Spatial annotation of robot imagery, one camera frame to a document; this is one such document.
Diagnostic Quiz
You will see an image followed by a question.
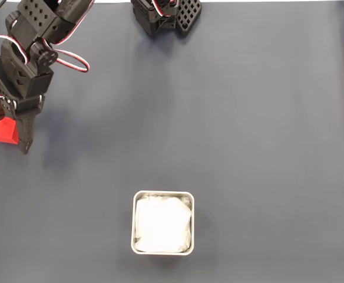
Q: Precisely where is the red cube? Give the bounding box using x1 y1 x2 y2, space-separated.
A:
0 115 19 146

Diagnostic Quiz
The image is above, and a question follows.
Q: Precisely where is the white square box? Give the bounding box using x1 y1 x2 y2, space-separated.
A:
130 190 196 256

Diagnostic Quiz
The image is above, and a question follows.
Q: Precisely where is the white tissue paper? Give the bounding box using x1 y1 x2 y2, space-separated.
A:
134 193 193 254

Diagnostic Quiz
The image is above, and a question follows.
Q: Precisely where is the grey table mat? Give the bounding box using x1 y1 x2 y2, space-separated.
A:
0 1 344 283

